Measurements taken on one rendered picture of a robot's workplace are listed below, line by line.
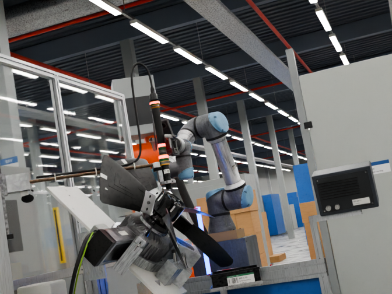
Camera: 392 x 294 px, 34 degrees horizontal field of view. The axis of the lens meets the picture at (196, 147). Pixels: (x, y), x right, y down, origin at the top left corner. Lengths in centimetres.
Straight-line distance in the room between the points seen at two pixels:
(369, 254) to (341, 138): 78
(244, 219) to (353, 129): 650
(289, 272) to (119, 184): 93
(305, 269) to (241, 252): 46
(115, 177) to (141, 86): 436
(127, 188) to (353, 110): 224
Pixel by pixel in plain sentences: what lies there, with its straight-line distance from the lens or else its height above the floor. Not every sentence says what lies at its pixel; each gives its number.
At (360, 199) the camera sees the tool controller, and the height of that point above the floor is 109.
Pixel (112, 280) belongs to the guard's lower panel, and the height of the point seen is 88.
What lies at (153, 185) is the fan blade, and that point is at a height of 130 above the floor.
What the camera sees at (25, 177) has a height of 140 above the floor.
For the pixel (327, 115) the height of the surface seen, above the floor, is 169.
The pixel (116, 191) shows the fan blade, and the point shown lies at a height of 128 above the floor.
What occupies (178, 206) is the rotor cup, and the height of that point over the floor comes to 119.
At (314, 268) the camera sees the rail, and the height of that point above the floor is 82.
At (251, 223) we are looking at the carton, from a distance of 1074.
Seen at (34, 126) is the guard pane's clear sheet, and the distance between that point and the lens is 333.
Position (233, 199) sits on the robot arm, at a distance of 341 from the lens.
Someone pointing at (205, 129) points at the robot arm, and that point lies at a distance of 332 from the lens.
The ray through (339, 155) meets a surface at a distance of 443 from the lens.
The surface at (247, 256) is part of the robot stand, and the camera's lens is 335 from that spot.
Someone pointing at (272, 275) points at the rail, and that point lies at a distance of 304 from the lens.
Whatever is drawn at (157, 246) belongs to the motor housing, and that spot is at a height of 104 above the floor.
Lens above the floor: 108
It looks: 7 degrees up
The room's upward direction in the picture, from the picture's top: 10 degrees counter-clockwise
